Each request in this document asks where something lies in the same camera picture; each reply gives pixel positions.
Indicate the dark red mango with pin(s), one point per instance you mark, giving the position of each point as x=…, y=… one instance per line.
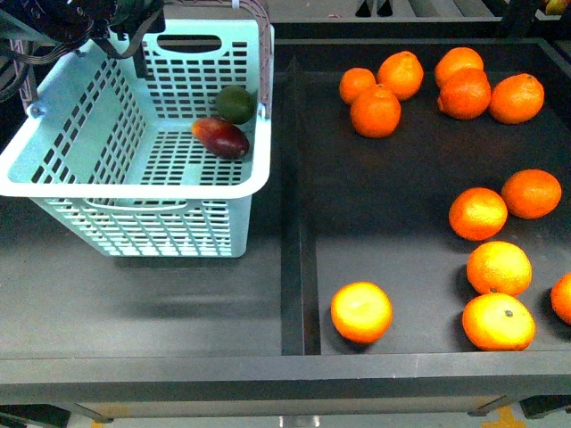
x=221, y=138

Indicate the green avocado picked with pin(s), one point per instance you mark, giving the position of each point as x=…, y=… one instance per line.
x=235, y=104

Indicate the light blue plastic basket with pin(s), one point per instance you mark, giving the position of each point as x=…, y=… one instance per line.
x=112, y=156

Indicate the brown basket handle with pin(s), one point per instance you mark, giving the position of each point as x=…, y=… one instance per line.
x=258, y=10

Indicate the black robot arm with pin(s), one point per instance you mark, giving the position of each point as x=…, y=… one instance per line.
x=35, y=33

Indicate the orange bottom left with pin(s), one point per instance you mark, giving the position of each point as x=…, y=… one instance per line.
x=361, y=312

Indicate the orange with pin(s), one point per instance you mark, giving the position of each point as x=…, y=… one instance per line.
x=477, y=214
x=402, y=74
x=517, y=99
x=361, y=312
x=499, y=266
x=498, y=322
x=465, y=95
x=531, y=193
x=376, y=112
x=458, y=58

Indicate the black orange tray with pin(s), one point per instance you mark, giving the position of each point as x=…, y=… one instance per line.
x=207, y=336

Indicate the orange top front left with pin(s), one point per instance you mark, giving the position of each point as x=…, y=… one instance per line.
x=376, y=112

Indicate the orange top left small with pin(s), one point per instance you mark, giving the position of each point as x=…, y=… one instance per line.
x=353, y=82

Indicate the orange middle left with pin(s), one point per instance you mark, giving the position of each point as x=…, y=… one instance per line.
x=477, y=214

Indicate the orange top middle right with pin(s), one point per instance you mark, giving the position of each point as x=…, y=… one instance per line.
x=465, y=95

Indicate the orange lower right upper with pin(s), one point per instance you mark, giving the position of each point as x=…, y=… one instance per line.
x=499, y=266

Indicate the orange top back right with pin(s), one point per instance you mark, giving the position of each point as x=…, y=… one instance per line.
x=458, y=58

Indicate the orange lower right bottom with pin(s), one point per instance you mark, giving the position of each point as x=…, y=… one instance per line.
x=498, y=322

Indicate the orange top far right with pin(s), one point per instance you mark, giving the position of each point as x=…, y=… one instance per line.
x=517, y=99

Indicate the orange right edge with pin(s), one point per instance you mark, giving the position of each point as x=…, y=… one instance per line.
x=560, y=298

